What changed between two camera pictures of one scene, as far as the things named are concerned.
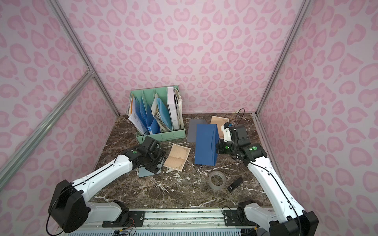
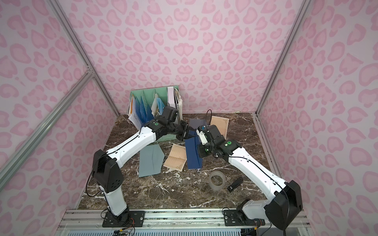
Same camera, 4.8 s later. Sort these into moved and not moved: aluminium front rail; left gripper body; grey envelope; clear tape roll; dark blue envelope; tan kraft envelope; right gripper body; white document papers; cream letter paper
Moved: dark blue envelope; left gripper body; right gripper body
Not moved: tan kraft envelope; grey envelope; clear tape roll; aluminium front rail; white document papers; cream letter paper
